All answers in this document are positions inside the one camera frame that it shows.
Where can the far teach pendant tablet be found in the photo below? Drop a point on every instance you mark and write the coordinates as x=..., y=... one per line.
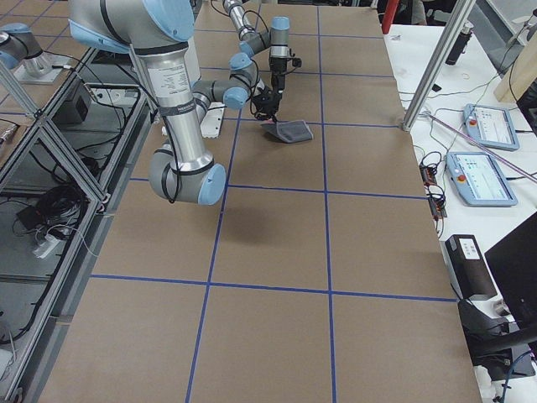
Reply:
x=491, y=126

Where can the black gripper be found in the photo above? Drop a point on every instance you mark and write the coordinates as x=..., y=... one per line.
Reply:
x=277, y=67
x=265, y=100

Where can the pink grey microfibre towel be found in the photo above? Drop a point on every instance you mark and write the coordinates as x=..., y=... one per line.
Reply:
x=289, y=132

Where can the black power adapter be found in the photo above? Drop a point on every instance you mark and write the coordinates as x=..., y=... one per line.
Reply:
x=30, y=217

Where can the black cylinder bottle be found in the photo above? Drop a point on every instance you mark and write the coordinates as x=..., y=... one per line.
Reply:
x=460, y=44

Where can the black box with label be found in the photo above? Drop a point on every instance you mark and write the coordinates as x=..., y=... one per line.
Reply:
x=468, y=268

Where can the black monitor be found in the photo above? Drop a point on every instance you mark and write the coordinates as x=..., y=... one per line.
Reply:
x=512, y=262

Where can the near teach pendant tablet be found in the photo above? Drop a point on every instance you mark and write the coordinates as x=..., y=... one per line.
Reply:
x=478, y=180

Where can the aluminium frame post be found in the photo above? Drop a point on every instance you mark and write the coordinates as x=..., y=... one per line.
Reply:
x=444, y=45

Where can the white power strip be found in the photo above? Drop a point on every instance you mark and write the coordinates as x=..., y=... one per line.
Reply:
x=46, y=246

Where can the teach pendant tablet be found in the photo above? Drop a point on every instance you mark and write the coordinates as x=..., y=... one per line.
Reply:
x=478, y=180
x=491, y=126

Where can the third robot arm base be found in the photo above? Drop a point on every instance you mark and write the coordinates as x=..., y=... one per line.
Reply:
x=22, y=53

